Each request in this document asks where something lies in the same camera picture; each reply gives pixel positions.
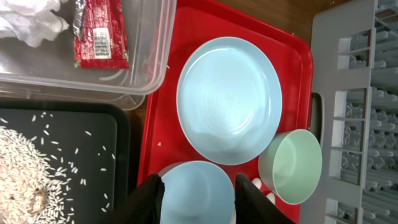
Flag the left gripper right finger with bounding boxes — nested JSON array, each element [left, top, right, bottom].
[[235, 173, 295, 224]]

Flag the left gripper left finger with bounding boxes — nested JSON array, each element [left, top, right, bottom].
[[107, 174, 165, 224]]

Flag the light blue small bowl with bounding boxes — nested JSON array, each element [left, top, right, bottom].
[[159, 161, 235, 224]]

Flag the rice and food scraps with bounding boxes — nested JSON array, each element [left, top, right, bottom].
[[0, 111, 116, 224]]

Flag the red sauce packet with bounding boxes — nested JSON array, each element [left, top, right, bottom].
[[72, 0, 129, 70]]

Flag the white napkin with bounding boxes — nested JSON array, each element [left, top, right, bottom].
[[1, 0, 69, 47]]

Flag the grey dishwasher rack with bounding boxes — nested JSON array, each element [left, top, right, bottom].
[[300, 0, 397, 223]]

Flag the white plastic spoon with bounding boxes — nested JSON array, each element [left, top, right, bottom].
[[266, 192, 275, 205]]

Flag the white plastic fork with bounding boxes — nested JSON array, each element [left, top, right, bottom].
[[251, 178, 262, 189]]

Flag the mint green bowl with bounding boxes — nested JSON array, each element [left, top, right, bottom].
[[257, 129, 322, 205]]

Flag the black plastic tray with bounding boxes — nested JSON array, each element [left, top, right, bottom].
[[0, 98, 131, 224]]

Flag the light blue plate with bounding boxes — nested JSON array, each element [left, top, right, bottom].
[[176, 36, 282, 166]]

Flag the clear plastic bin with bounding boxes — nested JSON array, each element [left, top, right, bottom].
[[1, 1, 177, 110]]

